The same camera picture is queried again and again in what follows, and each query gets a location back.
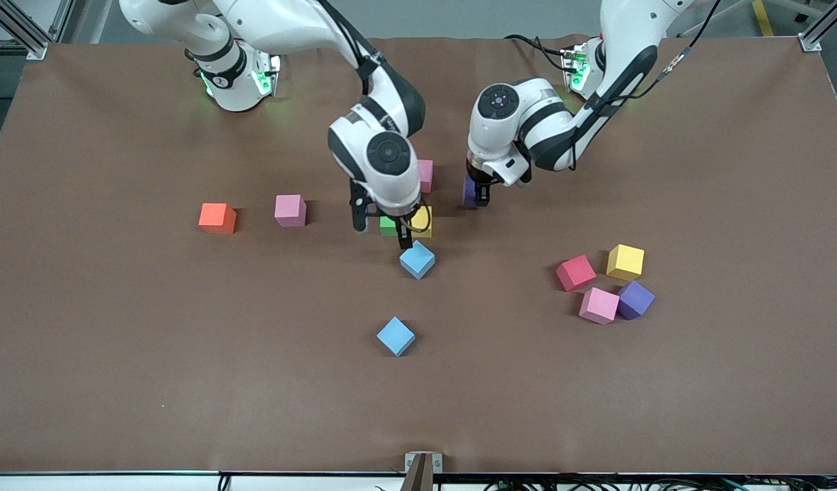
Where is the blue foam block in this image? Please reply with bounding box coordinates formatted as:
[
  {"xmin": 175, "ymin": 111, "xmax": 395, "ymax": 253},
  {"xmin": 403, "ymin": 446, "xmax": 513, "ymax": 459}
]
[
  {"xmin": 376, "ymin": 316, "xmax": 416, "ymax": 357},
  {"xmin": 399, "ymin": 240, "xmax": 436, "ymax": 280}
]

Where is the red foam block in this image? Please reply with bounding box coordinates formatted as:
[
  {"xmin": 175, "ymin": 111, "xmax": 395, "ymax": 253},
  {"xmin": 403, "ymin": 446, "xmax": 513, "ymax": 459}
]
[{"xmin": 556, "ymin": 254, "xmax": 598, "ymax": 292}]

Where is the orange foam block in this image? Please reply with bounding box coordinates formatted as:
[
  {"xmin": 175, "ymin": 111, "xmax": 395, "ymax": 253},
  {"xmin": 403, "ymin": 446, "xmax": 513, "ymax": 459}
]
[{"xmin": 198, "ymin": 203, "xmax": 238, "ymax": 235}]

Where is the brown table cover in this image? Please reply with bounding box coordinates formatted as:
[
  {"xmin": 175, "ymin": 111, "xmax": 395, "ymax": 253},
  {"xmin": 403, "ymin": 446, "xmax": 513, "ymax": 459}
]
[{"xmin": 0, "ymin": 34, "xmax": 837, "ymax": 475}]

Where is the black left arm base cable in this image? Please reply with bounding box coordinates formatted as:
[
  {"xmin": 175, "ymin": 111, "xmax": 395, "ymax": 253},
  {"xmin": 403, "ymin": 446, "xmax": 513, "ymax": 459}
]
[{"xmin": 504, "ymin": 34, "xmax": 576, "ymax": 72}]

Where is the metal table edge bracket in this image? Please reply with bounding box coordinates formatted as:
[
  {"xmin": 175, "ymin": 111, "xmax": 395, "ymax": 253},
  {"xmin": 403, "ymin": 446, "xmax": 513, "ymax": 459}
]
[{"xmin": 404, "ymin": 451, "xmax": 444, "ymax": 491}]

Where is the aluminium frame post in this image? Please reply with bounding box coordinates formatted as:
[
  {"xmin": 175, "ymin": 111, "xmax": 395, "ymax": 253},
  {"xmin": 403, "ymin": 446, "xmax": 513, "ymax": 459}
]
[
  {"xmin": 0, "ymin": 0, "xmax": 85, "ymax": 61},
  {"xmin": 797, "ymin": 0, "xmax": 837, "ymax": 54}
]

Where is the white table edge rail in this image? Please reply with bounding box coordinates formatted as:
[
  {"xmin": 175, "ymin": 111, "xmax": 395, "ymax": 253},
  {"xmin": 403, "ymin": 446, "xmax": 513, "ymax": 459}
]
[{"xmin": 0, "ymin": 472, "xmax": 406, "ymax": 491}]

